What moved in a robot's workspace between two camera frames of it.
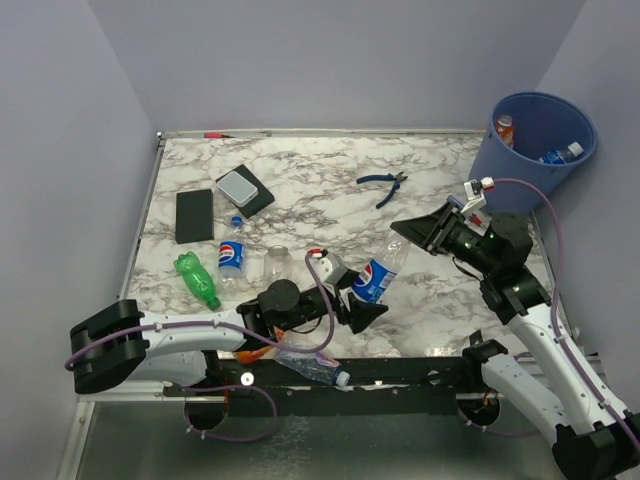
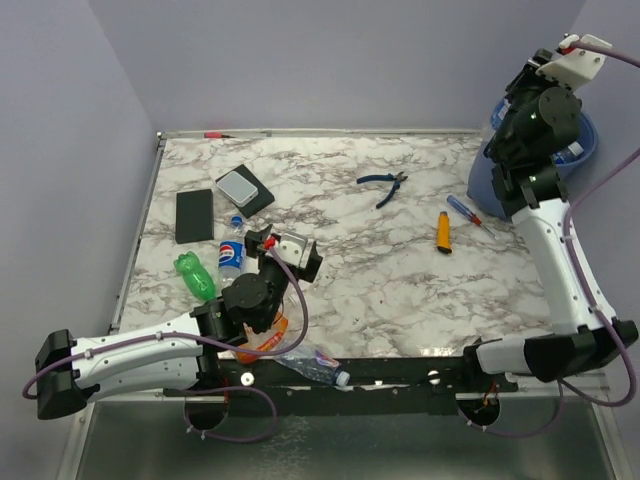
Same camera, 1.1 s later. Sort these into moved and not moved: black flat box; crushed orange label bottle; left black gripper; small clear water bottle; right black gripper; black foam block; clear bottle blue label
Moved: left black gripper; right black gripper
Not moved: crushed orange label bottle; black foam block; clear bottle blue label; small clear water bottle; black flat box
